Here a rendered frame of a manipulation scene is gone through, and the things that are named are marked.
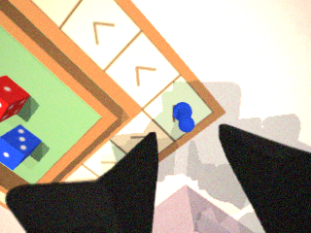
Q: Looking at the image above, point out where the blue pawn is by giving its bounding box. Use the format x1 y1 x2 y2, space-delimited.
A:
173 102 195 133

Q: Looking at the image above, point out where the blue die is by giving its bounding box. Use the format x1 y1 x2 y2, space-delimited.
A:
0 125 42 170

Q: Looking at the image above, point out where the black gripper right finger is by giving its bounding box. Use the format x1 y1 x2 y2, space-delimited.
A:
218 123 311 233

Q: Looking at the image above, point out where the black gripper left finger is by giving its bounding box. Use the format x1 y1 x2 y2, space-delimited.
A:
5 132 158 233

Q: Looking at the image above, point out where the red die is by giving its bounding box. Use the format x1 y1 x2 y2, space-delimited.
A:
0 75 30 122

